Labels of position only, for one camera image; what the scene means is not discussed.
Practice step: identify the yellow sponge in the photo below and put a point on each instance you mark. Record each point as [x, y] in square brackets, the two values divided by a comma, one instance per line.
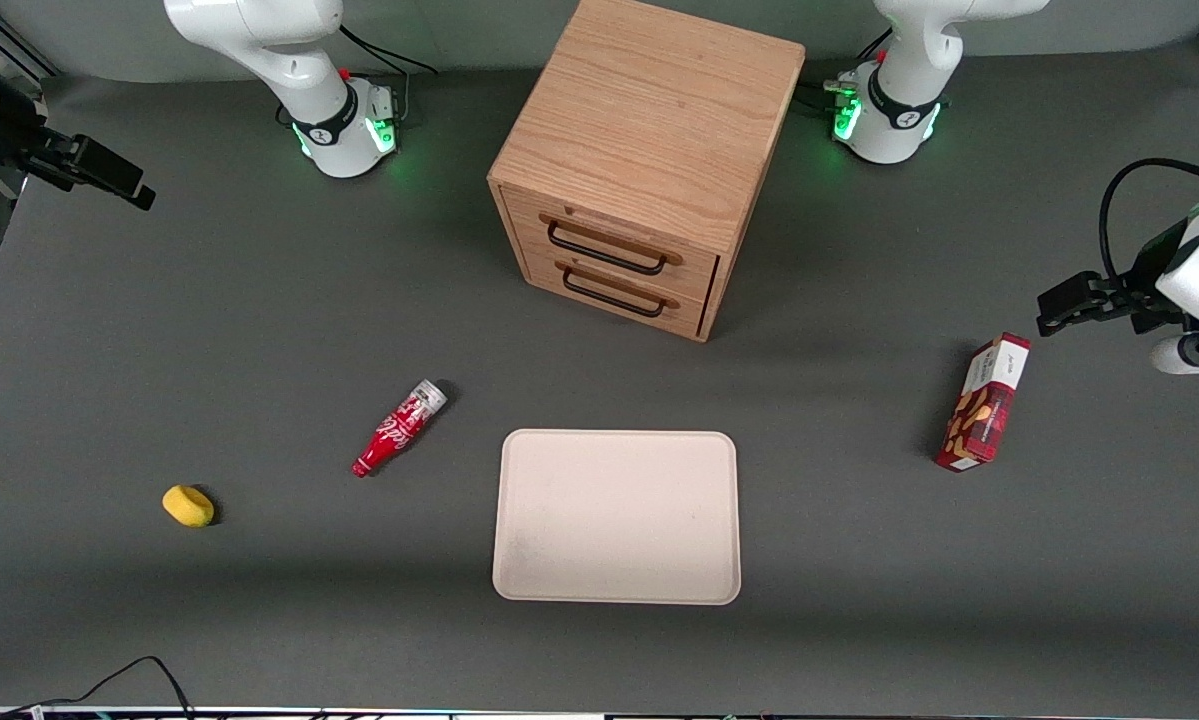
[187, 505]

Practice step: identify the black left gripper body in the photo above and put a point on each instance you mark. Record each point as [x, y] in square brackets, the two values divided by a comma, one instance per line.
[1146, 274]

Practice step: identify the aluminium frame rail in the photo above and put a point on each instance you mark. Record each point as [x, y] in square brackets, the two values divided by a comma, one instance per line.
[9, 45]

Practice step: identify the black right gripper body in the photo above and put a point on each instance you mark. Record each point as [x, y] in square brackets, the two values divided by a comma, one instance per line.
[1, 130]

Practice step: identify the wooden drawer front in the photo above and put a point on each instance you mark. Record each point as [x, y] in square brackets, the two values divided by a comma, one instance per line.
[699, 272]
[539, 270]

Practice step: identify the red coke bottle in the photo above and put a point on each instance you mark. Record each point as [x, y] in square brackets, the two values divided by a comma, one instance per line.
[394, 432]

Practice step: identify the beige plastic tray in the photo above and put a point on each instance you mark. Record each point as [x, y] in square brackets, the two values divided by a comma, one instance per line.
[617, 518]

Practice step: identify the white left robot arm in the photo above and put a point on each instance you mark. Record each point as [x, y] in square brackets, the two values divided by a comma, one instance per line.
[894, 120]

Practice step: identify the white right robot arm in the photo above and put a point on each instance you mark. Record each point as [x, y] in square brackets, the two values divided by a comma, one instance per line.
[334, 120]

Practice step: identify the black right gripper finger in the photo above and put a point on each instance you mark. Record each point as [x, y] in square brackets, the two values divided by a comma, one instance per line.
[139, 198]
[104, 162]

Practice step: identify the red snack box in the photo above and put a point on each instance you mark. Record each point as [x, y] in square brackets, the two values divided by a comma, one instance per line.
[984, 410]

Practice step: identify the wooden drawer cabinet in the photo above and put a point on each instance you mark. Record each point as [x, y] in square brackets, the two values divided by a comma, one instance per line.
[649, 110]

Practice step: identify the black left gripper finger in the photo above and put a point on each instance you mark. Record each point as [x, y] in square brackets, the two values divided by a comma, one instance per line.
[1081, 288]
[1069, 316]

